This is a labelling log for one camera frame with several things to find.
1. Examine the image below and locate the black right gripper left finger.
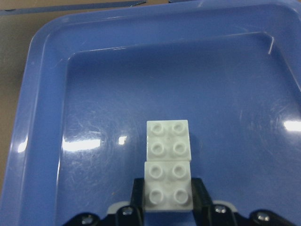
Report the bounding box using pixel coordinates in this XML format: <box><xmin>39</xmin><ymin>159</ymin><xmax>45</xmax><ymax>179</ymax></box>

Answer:
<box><xmin>110</xmin><ymin>178</ymin><xmax>145</xmax><ymax>226</ymax></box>

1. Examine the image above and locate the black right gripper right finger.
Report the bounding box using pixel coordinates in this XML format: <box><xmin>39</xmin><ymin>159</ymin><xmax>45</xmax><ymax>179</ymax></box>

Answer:
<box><xmin>191</xmin><ymin>178</ymin><xmax>237</xmax><ymax>226</ymax></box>

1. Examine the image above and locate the white block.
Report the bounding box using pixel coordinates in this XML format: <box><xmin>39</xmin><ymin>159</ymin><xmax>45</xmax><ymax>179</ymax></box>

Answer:
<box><xmin>144</xmin><ymin>161</ymin><xmax>193</xmax><ymax>212</ymax></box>
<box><xmin>146</xmin><ymin>120</ymin><xmax>191</xmax><ymax>161</ymax></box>

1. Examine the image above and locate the blue plastic tray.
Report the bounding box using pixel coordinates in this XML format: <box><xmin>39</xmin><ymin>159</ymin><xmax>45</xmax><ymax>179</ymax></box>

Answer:
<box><xmin>0</xmin><ymin>0</ymin><xmax>301</xmax><ymax>226</ymax></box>

